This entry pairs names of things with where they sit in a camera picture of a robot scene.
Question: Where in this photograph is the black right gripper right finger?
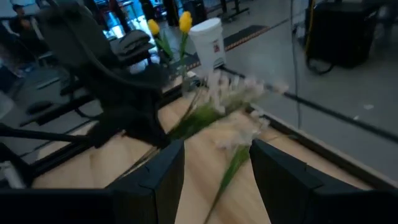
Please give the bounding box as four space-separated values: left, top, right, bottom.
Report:
249 138 358 224

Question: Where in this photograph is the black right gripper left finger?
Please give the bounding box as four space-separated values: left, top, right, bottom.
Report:
107 139 186 224

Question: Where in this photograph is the white artificial flower bunch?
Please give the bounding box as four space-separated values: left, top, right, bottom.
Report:
118 70 290 183
203 108 272 224

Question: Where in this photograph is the yellow artificial tulip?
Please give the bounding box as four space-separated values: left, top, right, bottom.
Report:
178 11 193 80
147 19 174 68

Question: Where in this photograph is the flared clear glass vase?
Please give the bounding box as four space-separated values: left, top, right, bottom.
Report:
180 73 201 97

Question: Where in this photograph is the grey folded cloth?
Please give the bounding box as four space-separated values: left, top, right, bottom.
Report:
111 29 156 63

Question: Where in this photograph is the black floor bin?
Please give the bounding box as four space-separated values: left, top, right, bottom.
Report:
183 0 208 26

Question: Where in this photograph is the black mat with orange stripes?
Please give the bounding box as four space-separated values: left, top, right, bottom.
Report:
183 24 270 72

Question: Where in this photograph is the black floor stand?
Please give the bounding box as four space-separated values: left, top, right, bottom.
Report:
214 0 251 23

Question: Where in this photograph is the black floor equipment box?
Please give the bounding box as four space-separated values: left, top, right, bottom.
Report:
306 0 379 68

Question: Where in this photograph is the black aluminium table frame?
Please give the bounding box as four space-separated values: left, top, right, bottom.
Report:
0 82 187 187

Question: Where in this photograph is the black looped floor cable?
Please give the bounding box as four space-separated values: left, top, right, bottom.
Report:
305 54 336 76

